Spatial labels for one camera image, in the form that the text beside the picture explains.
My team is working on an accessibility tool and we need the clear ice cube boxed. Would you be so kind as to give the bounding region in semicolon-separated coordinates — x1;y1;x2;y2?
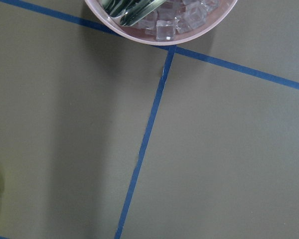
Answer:
156;20;175;41

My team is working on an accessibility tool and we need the pink bowl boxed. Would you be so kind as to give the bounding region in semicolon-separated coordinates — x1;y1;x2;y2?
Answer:
85;0;237;46

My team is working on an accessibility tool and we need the metal ice scoop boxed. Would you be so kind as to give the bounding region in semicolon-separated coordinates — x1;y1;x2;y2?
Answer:
100;0;165;27

